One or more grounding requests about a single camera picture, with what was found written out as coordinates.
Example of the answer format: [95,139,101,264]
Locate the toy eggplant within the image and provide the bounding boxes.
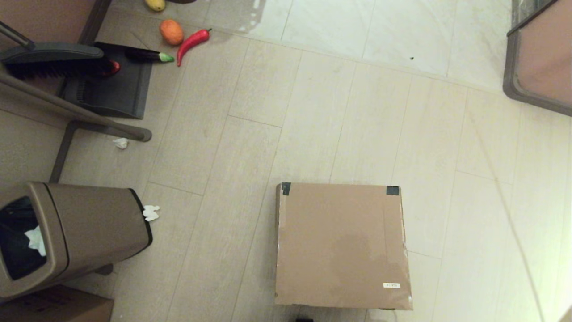
[125,48,175,63]

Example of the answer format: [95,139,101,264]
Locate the brown trash bin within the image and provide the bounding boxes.
[0,181,153,299]

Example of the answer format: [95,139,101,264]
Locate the black broom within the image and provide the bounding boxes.
[0,21,112,81]

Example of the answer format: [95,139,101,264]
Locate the closed brown cardboard carton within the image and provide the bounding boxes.
[0,285,114,322]

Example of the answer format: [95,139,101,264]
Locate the brown cardboard shoe box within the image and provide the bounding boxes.
[274,182,413,311]

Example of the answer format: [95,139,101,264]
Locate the dark grey dustpan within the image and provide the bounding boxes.
[59,42,153,119]

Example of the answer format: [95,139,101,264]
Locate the orange toy fruit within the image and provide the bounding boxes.
[160,19,185,46]

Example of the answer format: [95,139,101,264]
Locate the red chili pepper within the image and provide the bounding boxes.
[177,28,212,67]

